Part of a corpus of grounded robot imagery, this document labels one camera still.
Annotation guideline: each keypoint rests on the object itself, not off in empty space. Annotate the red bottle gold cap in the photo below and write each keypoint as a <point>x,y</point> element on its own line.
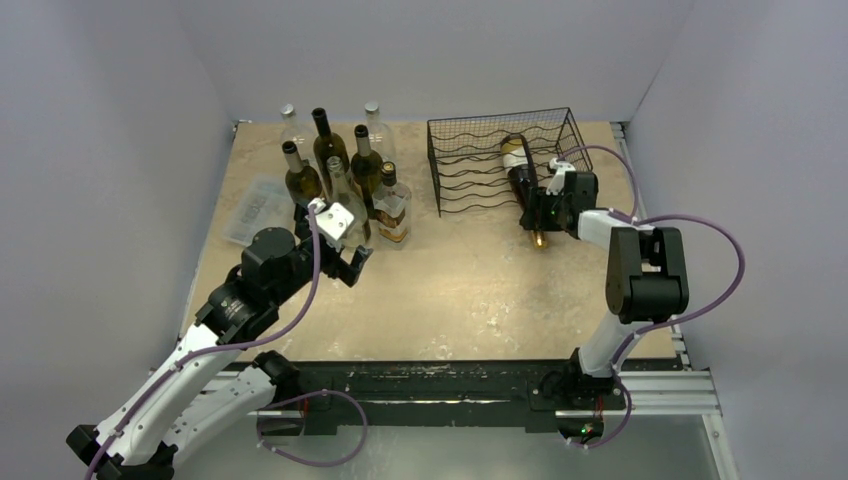
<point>519,168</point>

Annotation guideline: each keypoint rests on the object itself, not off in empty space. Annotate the green bottle silver cap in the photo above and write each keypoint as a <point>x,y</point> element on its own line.
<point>302,181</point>

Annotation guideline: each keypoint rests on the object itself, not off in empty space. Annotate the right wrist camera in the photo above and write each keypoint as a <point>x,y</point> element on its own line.
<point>560,169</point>

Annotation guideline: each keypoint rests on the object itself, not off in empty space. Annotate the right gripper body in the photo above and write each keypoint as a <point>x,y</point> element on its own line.
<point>539,206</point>

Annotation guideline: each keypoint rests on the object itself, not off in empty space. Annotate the black wire wine rack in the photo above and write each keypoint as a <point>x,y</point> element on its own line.
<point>465,157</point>

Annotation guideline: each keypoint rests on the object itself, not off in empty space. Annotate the clear slim bottle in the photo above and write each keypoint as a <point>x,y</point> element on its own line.
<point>359,233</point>

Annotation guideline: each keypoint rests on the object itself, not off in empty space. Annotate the clear plastic organizer box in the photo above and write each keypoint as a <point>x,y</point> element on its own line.
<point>265,203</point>

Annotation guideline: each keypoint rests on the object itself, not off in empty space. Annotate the clear glass bottle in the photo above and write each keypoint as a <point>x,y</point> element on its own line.
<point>299,132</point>
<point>381,136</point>

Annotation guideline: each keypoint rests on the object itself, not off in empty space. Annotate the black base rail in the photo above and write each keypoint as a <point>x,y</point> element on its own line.
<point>538,396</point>

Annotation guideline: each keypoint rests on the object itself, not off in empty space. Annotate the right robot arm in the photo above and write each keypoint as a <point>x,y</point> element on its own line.
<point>646,279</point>

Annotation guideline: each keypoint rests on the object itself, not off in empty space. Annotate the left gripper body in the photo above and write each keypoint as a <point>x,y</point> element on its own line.
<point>329,259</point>

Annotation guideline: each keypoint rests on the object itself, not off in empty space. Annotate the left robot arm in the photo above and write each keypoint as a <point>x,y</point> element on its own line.
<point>168,418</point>

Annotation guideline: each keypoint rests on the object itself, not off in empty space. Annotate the dark green wine bottle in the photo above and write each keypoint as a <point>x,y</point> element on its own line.
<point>328,144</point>

